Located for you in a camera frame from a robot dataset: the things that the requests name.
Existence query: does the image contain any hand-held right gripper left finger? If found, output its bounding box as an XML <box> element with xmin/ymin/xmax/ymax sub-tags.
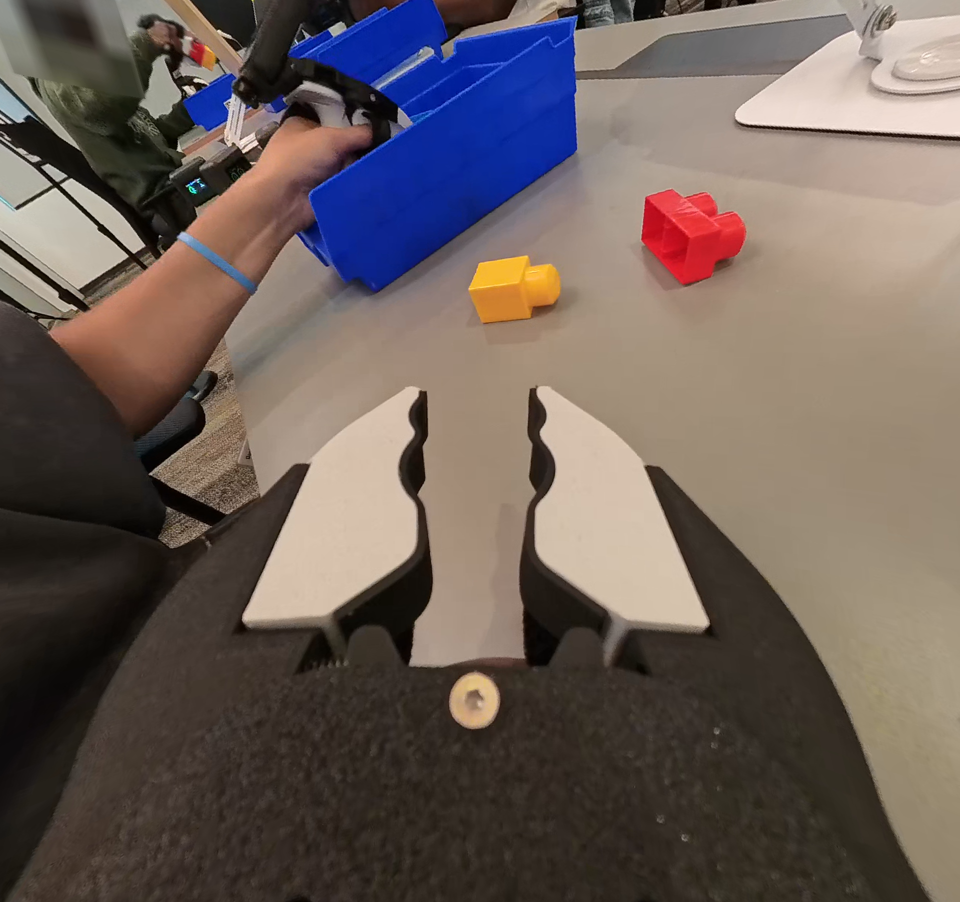
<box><xmin>241</xmin><ymin>386</ymin><xmax>436</xmax><ymax>666</ymax></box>

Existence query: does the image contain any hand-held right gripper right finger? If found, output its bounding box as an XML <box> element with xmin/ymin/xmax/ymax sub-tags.
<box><xmin>519</xmin><ymin>386</ymin><xmax>712</xmax><ymax>666</ymax></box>

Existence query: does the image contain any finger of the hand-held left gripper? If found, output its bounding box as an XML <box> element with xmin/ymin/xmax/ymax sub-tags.
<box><xmin>352</xmin><ymin>103</ymin><xmax>414</xmax><ymax>134</ymax></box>

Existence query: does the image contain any blue plastic bin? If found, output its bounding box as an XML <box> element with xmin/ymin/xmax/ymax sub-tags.
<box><xmin>182</xmin><ymin>71</ymin><xmax>252</xmax><ymax>132</ymax></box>
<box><xmin>288</xmin><ymin>0</ymin><xmax>579</xmax><ymax>294</ymax></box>

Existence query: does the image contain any yellow one-stud block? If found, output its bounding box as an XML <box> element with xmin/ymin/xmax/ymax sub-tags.
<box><xmin>468</xmin><ymin>256</ymin><xmax>562</xmax><ymax>324</ymax></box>

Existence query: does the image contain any red two-stud block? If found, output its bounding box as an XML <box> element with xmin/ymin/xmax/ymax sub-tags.
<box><xmin>640</xmin><ymin>190</ymin><xmax>748</xmax><ymax>286</ymax></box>

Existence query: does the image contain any person's left forearm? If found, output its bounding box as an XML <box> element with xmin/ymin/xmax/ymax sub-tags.
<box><xmin>48</xmin><ymin>242</ymin><xmax>252</xmax><ymax>438</ymax></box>

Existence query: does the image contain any grey desk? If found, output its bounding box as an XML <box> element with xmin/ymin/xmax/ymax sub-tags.
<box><xmin>225</xmin><ymin>0</ymin><xmax>960</xmax><ymax>895</ymax></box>

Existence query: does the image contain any person's left hand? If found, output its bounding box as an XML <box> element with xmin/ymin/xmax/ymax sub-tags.
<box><xmin>191</xmin><ymin>116</ymin><xmax>376</xmax><ymax>284</ymax></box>

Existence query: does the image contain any black office chair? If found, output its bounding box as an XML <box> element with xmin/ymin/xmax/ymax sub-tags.
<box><xmin>135</xmin><ymin>369</ymin><xmax>226</xmax><ymax>528</ymax></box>

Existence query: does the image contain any blue wristband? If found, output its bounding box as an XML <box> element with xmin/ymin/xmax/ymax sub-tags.
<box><xmin>176</xmin><ymin>231</ymin><xmax>260</xmax><ymax>297</ymax></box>

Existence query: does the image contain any person's dark clothing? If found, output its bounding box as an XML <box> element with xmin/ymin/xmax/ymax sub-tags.
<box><xmin>0</xmin><ymin>302</ymin><xmax>264</xmax><ymax>902</ymax></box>

